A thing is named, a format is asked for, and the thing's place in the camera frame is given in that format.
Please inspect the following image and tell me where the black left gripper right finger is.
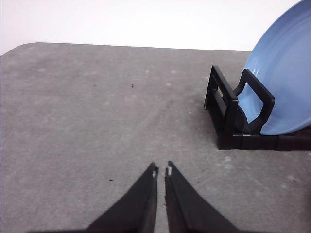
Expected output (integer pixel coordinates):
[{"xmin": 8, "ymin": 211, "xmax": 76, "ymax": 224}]
[{"xmin": 165, "ymin": 161, "xmax": 261, "ymax": 233}]

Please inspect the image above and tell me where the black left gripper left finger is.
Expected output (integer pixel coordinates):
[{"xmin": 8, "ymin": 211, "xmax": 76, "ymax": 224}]
[{"xmin": 30, "ymin": 162, "xmax": 158, "ymax": 233}]

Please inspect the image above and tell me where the black plate rack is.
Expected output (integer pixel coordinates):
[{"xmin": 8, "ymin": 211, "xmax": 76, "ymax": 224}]
[{"xmin": 204, "ymin": 65, "xmax": 311, "ymax": 151}]

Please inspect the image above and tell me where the blue plate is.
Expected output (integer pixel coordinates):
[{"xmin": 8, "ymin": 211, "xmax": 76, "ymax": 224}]
[{"xmin": 237, "ymin": 0, "xmax": 311, "ymax": 135}]

